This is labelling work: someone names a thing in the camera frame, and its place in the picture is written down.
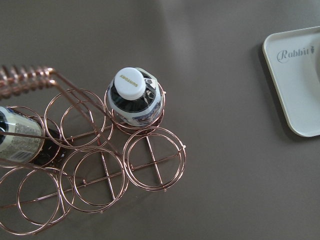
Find white round plate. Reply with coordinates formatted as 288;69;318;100
303;32;320;86

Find tea bottle handle side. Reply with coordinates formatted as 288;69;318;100
0;106;66;166

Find cream serving tray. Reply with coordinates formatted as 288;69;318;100
262;26;320;137

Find copper wire bottle rack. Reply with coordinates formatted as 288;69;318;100
0;67;187;236

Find tea bottle front slot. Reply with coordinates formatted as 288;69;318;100
105;67;164;127

